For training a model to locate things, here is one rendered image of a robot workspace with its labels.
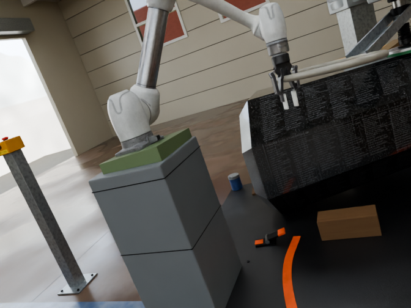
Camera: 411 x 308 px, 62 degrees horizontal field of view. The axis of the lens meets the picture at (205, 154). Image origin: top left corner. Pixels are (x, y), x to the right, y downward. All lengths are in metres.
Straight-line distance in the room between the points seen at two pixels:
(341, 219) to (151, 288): 1.03
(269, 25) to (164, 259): 1.11
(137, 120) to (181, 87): 7.63
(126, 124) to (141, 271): 0.70
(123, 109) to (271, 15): 0.74
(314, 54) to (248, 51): 1.50
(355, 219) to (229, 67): 7.04
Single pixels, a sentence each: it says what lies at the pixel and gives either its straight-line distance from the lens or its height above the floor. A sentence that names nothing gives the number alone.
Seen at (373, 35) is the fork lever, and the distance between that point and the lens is 2.09.
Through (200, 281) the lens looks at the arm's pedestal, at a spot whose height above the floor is 0.23.
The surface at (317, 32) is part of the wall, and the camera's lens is 8.23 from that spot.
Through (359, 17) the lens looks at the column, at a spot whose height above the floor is 1.06.
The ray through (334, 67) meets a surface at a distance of 1.45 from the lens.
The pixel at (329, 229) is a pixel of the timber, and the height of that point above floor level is 0.08.
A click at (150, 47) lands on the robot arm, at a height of 1.27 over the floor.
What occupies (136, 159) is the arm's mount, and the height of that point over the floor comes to 0.83.
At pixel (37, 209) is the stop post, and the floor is 0.61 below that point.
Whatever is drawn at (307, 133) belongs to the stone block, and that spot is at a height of 0.59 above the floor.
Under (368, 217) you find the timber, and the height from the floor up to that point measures 0.13.
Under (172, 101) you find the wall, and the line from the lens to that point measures 9.39.
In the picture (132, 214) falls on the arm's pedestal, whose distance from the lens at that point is 1.58.
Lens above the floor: 1.11
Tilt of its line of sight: 14 degrees down
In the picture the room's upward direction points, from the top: 19 degrees counter-clockwise
